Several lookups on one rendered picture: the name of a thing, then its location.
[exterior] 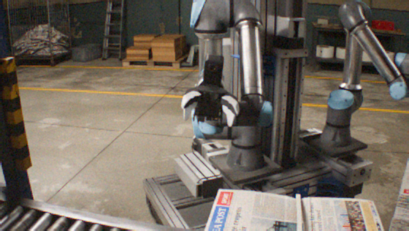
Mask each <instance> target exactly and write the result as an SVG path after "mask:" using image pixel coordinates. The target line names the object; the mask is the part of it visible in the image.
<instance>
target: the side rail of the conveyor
mask: <svg viewBox="0 0 409 231"><path fill-rule="evenodd" d="M3 202H7V203H9V204H10V205H11V207H12V209H13V208H15V207H16V206H17V205H19V206H20V207H22V208H23V209H24V210H25V211H26V213H27V212H28V211H29V210H31V209H34V210H35V211H37V212H38V213H39V215H40V217H41V216H42V215H43V214H44V213H49V214H51V215H52V216H53V218H54V219H55V221H57V220H58V218H59V217H62V216H64V217H66V218H68V220H69V221H70V223H71V224H72V225H73V224H74V223H75V222H76V221H77V220H80V221H83V222H84V223H85V224H86V226H87V227H88V230H89V229H90V228H91V227H92V226H93V225H94V224H100V225H101V226H103V228H104V229H105V231H110V230H111V229H112V228H113V227H116V228H118V229H120V230H122V231H198V230H190V229H187V228H181V227H171V226H165V225H160V224H149V223H147V222H143V221H133V220H127V219H122V218H117V217H111V216H107V215H101V214H96V213H91V212H86V211H81V210H77V209H71V208H67V207H62V206H58V205H53V204H48V203H46V202H39V201H36V200H30V199H27V198H25V197H18V196H17V195H13V194H7V193H4V192H0V205H1V204H2V203H3Z"/></svg>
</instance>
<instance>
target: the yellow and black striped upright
mask: <svg viewBox="0 0 409 231"><path fill-rule="evenodd" d="M0 81H1V90H2V93H3V100H4V109H5V113H6V117H7V126H8V130H9V135H10V139H11V142H12V150H13V154H14V158H15V164H16V167H17V170H22V171H26V170H27V169H28V168H30V167H31V166H32V164H31V157H30V152H29V148H28V142H27V137H26V131H25V123H24V119H23V113H22V109H21V100H20V94H19V87H18V76H17V73H16V66H15V58H13V57H8V58H2V59H0Z"/></svg>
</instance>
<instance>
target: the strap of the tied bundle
mask: <svg viewBox="0 0 409 231"><path fill-rule="evenodd" d="M296 197H297V231H302V220H301V218H302V212H301V205H300V203H301V199H300V194H296Z"/></svg>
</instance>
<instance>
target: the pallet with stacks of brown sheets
mask: <svg viewBox="0 0 409 231"><path fill-rule="evenodd" d="M126 52H127V54H126V56H127V58H126V59H124V60H123V67H142V68H146V67H158V68H176V69H179V68H181V62H186V59H187V58H188V55H189V53H186V52H187V48H186V34H178V35H172V34H165V35H163V36H160V34H140V35H138V36H135V37H134V46H132V47H130V48H127V49H126ZM135 61H146V62H147V65H140V66H137V65H131V64H133V63H134V62H135ZM156 62H172V63H173V67H172V66H156Z"/></svg>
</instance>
